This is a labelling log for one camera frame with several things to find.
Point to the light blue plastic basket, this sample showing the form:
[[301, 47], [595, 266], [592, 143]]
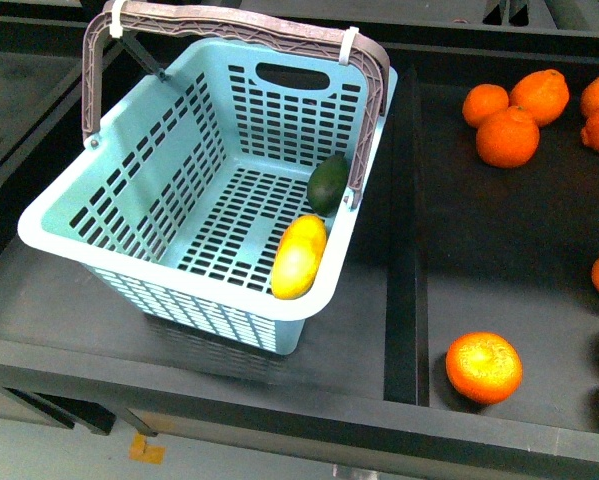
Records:
[[181, 201]]

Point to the orange top large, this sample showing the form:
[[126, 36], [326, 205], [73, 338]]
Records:
[[543, 94]]

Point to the orange top left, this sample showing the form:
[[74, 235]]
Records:
[[482, 101]]

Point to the orange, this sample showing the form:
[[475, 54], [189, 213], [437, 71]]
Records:
[[508, 138], [483, 367], [482, 101]]

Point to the orange front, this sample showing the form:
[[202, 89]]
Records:
[[483, 367]]

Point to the dark green avocado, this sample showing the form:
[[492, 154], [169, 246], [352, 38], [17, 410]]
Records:
[[327, 184]]

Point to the yellow mango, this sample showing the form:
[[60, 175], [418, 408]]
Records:
[[298, 257]]

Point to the orange top middle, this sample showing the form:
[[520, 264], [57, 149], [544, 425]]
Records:
[[508, 138]]

